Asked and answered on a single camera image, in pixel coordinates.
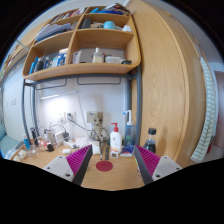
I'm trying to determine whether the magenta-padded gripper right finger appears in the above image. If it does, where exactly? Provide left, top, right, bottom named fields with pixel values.
left=133, top=144, right=184, bottom=186

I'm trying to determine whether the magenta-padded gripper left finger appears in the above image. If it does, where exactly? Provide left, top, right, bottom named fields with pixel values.
left=42, top=143, right=94, bottom=187

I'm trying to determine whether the dark cola bottle black cap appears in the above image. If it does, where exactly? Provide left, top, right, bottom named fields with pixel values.
left=143, top=127, right=158, bottom=154

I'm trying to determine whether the white box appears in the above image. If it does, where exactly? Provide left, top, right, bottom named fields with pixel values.
left=74, top=135, right=91, bottom=148

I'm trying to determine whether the blue box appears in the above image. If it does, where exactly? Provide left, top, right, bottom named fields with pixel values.
left=119, top=145, right=135, bottom=158

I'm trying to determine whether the flat round red coaster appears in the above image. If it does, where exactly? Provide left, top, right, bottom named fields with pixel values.
left=95, top=160, right=114, bottom=173

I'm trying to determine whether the white power adapter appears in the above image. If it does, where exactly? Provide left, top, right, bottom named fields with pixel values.
left=54, top=131, right=66, bottom=144

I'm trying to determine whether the blue bottle white spout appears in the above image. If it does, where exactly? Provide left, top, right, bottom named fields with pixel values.
left=123, top=109, right=136, bottom=149

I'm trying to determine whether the white lotion bottle red pump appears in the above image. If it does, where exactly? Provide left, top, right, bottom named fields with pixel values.
left=109, top=122, right=123, bottom=154

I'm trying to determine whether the black electric trimmer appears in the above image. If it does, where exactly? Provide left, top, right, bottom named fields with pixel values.
left=29, top=127, right=39, bottom=146

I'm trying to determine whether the blue tube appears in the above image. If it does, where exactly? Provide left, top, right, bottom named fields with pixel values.
left=21, top=133, right=32, bottom=151

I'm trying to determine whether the teal cushion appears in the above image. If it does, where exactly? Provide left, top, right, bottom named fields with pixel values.
left=0, top=123, right=21, bottom=158

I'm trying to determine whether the green striped hanging towel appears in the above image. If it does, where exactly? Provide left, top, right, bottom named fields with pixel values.
left=189, top=56, right=219, bottom=163

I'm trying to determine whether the wooden wardrobe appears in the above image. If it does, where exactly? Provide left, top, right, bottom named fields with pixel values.
left=128, top=0, right=208, bottom=168

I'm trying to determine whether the wooden shelf unit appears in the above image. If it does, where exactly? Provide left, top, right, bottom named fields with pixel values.
left=22, top=2, right=142, bottom=82

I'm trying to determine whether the white wall socket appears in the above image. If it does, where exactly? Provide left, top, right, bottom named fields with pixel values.
left=65, top=111, right=76, bottom=123

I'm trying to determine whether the grey metal frame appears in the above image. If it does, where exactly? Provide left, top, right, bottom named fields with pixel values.
left=20, top=64, right=144, bottom=148

